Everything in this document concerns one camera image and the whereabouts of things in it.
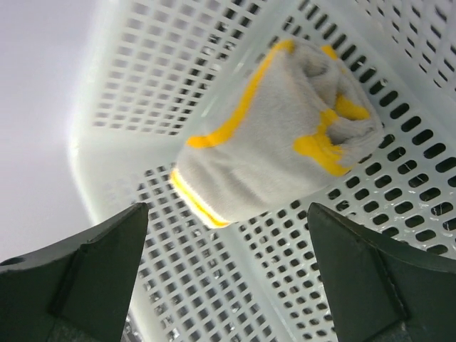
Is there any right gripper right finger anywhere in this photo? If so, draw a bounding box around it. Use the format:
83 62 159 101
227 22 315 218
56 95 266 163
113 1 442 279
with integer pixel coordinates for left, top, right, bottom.
308 202 455 341

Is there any orange towel with grey pattern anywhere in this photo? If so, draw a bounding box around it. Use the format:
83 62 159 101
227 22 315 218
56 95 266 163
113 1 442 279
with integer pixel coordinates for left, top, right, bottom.
170 40 384 229

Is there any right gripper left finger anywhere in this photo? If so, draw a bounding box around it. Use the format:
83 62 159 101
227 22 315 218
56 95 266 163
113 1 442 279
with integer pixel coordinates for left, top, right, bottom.
1 203 148 341

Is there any white perforated plastic basket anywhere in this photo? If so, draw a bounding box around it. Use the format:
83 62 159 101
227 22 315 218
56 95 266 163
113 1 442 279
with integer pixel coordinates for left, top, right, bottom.
70 1 455 341

